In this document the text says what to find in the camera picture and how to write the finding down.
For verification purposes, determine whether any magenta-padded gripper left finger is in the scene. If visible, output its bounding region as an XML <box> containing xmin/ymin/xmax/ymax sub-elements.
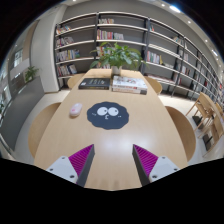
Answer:
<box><xmin>45</xmin><ymin>143</ymin><xmax>96</xmax><ymax>188</ymax></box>

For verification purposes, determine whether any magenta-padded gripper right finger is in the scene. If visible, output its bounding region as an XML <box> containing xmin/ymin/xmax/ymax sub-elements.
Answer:
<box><xmin>132</xmin><ymin>143</ymin><xmax>181</xmax><ymax>187</ymax></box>

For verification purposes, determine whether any pink computer mouse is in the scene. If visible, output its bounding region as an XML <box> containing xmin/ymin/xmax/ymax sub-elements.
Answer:
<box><xmin>69</xmin><ymin>102</ymin><xmax>83</xmax><ymax>118</ymax></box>

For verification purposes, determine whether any dark cloud-shaped mouse pad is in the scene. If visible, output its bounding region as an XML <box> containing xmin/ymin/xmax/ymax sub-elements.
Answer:
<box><xmin>86</xmin><ymin>101</ymin><xmax>130</xmax><ymax>131</ymax></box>

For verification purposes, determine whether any round-backed wooden chair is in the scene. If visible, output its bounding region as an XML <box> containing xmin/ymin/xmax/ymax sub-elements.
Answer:
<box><xmin>164</xmin><ymin>105</ymin><xmax>197</xmax><ymax>162</ymax></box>
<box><xmin>143</xmin><ymin>75</ymin><xmax>163</xmax><ymax>95</ymax></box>
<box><xmin>27</xmin><ymin>101</ymin><xmax>62</xmax><ymax>159</ymax></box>
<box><xmin>67</xmin><ymin>73</ymin><xmax>86</xmax><ymax>90</ymax></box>

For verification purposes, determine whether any group of slatted wooden chairs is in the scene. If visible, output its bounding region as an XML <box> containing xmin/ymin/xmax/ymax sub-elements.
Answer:
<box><xmin>185</xmin><ymin>91</ymin><xmax>224</xmax><ymax>158</ymax></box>

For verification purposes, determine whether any white book with red spine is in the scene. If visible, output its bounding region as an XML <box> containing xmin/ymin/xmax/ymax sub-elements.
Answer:
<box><xmin>111</xmin><ymin>85</ymin><xmax>148</xmax><ymax>96</ymax></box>

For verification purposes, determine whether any black hardcover book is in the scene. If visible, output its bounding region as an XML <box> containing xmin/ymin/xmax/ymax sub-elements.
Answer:
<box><xmin>78</xmin><ymin>77</ymin><xmax>111</xmax><ymax>91</ymax></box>

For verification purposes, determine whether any white illustrated book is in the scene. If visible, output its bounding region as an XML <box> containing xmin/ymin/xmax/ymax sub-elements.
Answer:
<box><xmin>112</xmin><ymin>75</ymin><xmax>148</xmax><ymax>91</ymax></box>

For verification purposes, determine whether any small green plant on ledge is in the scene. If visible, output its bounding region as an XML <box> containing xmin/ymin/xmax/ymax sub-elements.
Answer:
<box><xmin>24</xmin><ymin>65</ymin><xmax>40</xmax><ymax>83</ymax></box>

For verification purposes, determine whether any green potted plant, white pot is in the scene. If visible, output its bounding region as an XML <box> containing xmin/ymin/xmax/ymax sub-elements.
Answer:
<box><xmin>89</xmin><ymin>41</ymin><xmax>146</xmax><ymax>77</ymax></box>

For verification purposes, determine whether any grey bookshelf unit with books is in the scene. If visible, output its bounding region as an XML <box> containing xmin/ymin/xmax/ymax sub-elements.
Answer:
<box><xmin>53</xmin><ymin>11</ymin><xmax>224</xmax><ymax>101</ymax></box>

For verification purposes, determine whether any group of ceiling lights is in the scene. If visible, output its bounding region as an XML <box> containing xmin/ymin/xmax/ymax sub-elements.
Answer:
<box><xmin>161</xmin><ymin>2</ymin><xmax>219</xmax><ymax>58</ymax></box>

